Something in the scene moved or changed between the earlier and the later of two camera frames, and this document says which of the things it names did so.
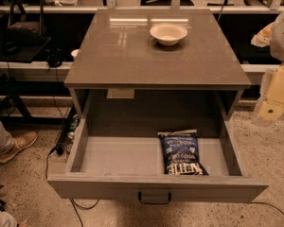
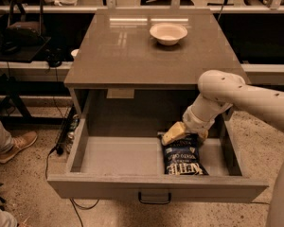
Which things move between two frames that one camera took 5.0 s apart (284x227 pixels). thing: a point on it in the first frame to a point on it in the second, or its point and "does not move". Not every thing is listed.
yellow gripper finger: [263, 38] to [204, 135]
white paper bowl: [168, 33] does not move
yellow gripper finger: [269, 112] to [176, 131]
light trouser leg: [1, 141] does not move
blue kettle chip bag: [181, 152] does not move
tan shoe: [20, 142] does not move
